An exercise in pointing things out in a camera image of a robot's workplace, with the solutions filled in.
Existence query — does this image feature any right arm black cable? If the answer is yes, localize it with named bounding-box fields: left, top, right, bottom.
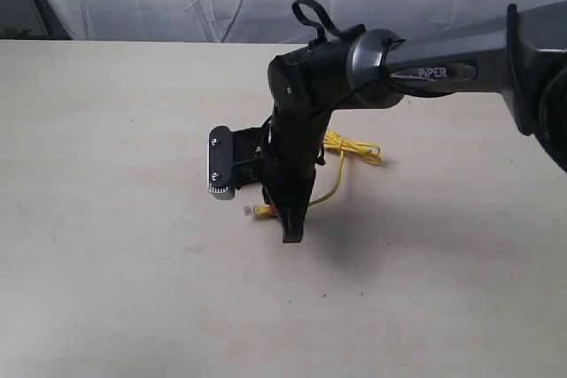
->
left=291, top=0, right=407, bottom=100

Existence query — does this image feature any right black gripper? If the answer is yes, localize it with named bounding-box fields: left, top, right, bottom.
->
left=265, top=105, right=324, bottom=243

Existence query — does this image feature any yellow ethernet cable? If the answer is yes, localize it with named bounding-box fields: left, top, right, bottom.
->
left=243, top=128, right=383, bottom=220

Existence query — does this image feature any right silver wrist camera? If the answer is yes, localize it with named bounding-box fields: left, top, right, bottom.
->
left=206, top=125, right=260, bottom=200

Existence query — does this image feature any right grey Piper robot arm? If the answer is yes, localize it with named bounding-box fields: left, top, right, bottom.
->
left=261, top=2, right=566, bottom=243

